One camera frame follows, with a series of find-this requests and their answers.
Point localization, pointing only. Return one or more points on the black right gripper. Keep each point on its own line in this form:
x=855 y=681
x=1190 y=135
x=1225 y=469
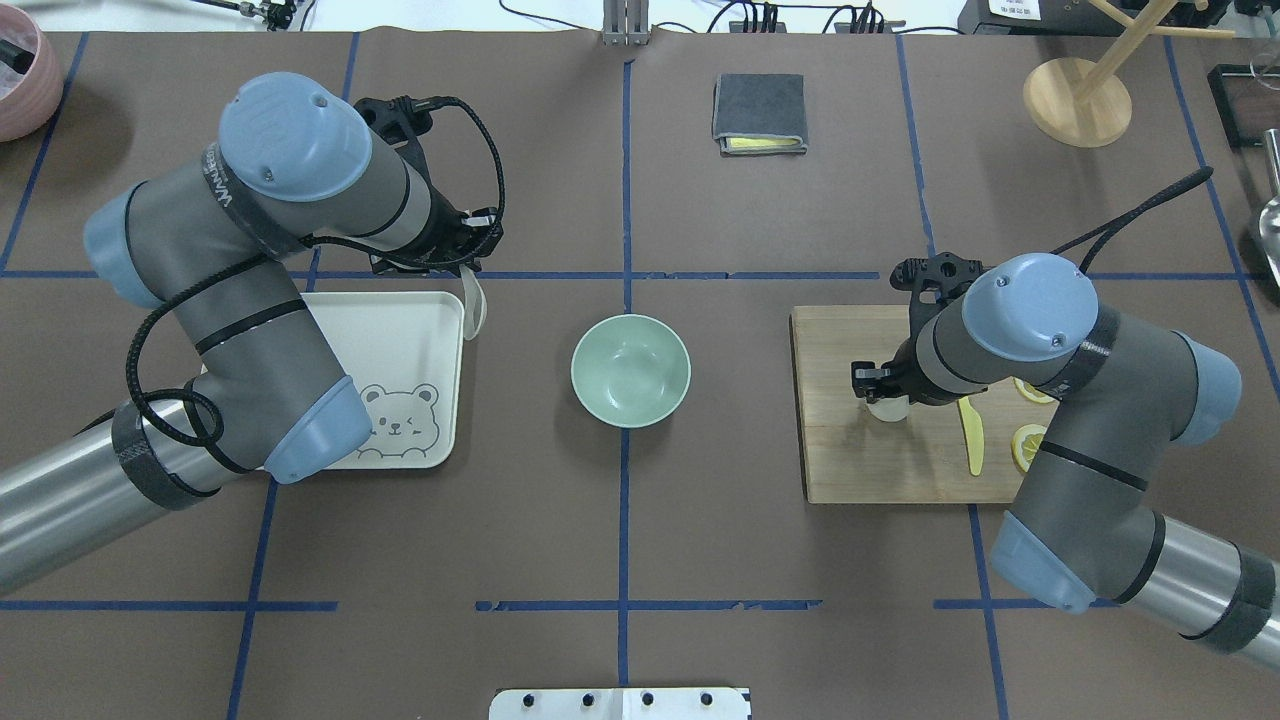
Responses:
x=903 y=366

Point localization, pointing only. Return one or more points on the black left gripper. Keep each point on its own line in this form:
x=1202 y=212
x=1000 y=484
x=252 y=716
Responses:
x=446 y=229

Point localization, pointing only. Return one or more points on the white plastic spoon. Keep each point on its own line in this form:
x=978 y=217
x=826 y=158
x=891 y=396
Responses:
x=475 y=306

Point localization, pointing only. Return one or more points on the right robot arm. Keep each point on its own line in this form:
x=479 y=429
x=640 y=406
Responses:
x=1125 y=391

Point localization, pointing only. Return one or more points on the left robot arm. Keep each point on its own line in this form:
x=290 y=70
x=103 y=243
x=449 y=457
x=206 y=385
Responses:
x=229 y=372

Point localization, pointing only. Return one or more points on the light green bowl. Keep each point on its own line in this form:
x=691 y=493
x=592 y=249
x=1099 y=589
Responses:
x=630 y=371

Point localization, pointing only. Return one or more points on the pink bowl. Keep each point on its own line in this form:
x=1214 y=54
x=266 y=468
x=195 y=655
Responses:
x=29 y=99

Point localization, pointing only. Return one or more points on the cream bear-print tray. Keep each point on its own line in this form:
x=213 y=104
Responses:
x=403 y=351

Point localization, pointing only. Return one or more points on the upper lemon slice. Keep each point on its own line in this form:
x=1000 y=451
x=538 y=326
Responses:
x=1031 y=393

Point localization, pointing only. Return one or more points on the yellow plastic knife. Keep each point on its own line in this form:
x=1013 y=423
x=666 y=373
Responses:
x=974 y=434

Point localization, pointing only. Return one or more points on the wooden cutting board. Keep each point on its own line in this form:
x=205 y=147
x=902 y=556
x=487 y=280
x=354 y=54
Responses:
x=851 y=457

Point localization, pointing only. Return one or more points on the wooden mug tree stand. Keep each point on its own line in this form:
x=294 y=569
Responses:
x=1083 y=103

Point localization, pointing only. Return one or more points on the grey folded cloth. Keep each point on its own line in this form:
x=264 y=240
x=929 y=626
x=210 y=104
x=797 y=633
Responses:
x=760 y=114

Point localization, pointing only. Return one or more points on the black metal tray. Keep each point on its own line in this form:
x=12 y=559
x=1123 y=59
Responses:
x=1247 y=100

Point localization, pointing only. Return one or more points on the metal scoop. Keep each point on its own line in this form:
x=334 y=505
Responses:
x=1267 y=228

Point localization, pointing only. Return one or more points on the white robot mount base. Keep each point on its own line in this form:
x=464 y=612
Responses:
x=623 y=703

